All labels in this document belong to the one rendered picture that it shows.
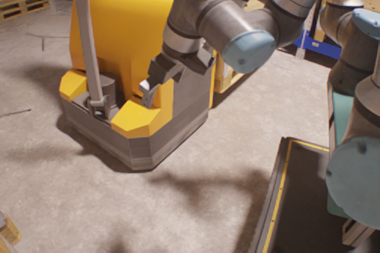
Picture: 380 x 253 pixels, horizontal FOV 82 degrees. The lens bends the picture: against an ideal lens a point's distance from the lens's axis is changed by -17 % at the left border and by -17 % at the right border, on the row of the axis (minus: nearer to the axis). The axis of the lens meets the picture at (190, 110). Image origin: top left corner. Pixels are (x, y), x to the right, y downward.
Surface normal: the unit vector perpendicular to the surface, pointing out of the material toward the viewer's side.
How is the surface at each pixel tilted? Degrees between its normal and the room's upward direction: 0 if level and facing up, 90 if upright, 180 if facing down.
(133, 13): 68
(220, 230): 0
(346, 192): 95
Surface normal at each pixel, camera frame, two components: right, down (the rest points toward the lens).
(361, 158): -0.73, 0.45
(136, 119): -0.18, -0.58
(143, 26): -0.54, 0.22
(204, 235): 0.03, -0.81
